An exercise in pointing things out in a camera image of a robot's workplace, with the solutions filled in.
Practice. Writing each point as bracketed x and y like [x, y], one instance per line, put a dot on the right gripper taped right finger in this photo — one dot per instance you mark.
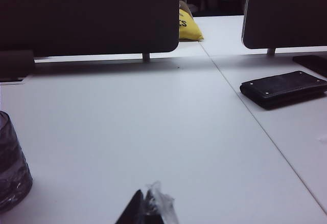
[155, 208]

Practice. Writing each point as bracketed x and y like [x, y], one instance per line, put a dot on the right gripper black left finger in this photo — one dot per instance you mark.
[132, 208]

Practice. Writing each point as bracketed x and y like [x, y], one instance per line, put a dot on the dark textured glass mug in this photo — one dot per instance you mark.
[10, 167]

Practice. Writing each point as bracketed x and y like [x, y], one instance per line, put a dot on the black leather wallet with studs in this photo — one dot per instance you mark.
[283, 88]

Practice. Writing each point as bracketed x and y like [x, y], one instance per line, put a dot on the yellow cloth bag black letters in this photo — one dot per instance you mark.
[189, 27]

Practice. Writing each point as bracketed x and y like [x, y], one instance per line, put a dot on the long grey desk divider panel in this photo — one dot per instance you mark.
[89, 14]

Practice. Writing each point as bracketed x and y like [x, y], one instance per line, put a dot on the flat black phone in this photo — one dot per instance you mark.
[313, 63]

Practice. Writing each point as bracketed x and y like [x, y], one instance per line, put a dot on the short grey desk divider panel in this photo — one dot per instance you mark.
[286, 11]

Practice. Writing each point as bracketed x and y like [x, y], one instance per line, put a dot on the grey divider support post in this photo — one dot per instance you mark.
[146, 56]
[271, 51]

